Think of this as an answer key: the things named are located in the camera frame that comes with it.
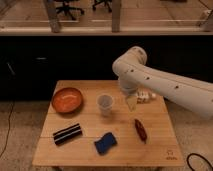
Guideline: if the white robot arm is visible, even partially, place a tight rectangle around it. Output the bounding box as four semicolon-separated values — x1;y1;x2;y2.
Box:
112;46;213;118

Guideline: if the black white striped cloth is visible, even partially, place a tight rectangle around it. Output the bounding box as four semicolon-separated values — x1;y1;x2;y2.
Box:
53;123;82;145

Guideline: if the black office chair left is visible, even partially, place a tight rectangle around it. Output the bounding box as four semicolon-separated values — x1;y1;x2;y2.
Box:
54;0;85;21

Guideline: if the tan flat gripper finger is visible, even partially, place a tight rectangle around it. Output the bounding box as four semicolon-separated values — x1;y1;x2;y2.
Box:
126;95;137;111

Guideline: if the clear plastic cup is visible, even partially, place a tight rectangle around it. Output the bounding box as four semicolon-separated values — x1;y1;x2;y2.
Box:
97;94;114;116

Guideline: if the wooden table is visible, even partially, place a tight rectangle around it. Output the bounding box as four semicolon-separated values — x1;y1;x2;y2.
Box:
33;80;183;167

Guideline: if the black cable left floor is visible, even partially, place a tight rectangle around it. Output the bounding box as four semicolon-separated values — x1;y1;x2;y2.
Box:
0;99;16;159

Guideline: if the black cable right floor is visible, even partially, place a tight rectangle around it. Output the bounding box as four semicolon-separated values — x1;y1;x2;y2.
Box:
186;152;213;171

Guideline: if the black office chair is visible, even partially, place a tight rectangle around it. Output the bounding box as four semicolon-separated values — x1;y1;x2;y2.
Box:
91;0;113;14
54;0;85;21

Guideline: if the orange ceramic bowl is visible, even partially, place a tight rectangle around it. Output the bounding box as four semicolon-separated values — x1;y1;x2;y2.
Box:
51;87;83;113

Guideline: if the black cable floor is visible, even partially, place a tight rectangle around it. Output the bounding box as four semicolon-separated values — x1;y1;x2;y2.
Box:
0;99;16;159
186;152;213;171

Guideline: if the black office chair right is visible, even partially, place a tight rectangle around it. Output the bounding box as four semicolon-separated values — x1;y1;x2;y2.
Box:
91;0;113;14

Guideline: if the blue sponge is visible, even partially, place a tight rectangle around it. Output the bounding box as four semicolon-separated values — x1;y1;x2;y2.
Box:
94;132;117;155

